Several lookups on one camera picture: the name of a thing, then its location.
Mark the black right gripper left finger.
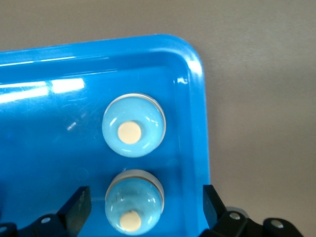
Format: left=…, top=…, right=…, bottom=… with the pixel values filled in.
left=0, top=186, right=92, bottom=237

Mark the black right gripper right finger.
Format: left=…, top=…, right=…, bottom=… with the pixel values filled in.
left=201, top=184, right=303, bottom=237

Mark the blue plastic tray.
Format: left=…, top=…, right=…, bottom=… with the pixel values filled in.
left=0, top=34, right=215, bottom=237

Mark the light blue call bell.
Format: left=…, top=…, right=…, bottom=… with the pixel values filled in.
left=102, top=93, right=166, bottom=158
left=104, top=169, right=164, bottom=235

